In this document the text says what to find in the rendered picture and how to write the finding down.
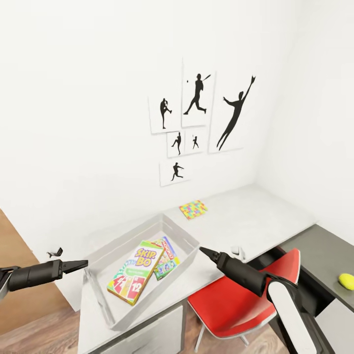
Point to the board game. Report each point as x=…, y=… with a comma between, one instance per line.
x=133, y=276
x=169, y=260

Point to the jigsaw puzzle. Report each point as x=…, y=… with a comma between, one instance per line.
x=193, y=210

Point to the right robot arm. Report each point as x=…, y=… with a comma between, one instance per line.
x=301, y=332

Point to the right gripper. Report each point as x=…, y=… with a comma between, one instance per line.
x=231, y=267

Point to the tennis ball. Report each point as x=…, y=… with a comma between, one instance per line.
x=347, y=281

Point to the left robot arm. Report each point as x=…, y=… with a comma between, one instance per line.
x=16, y=278

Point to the toy box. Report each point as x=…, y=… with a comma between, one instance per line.
x=104, y=264

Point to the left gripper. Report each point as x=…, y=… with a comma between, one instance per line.
x=50, y=271

